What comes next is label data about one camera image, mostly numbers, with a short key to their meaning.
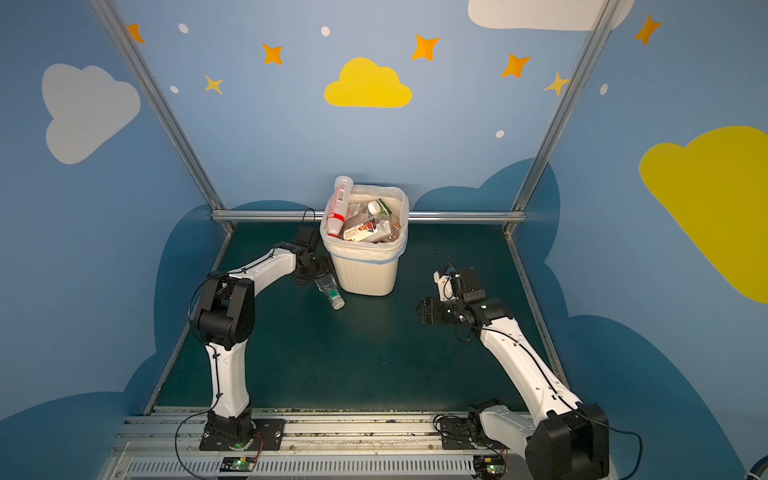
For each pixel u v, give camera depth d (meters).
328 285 0.99
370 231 0.75
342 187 0.86
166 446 0.75
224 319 0.55
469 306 0.59
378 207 0.87
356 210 0.86
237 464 0.71
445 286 0.71
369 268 0.86
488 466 0.72
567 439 0.41
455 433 0.75
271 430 0.75
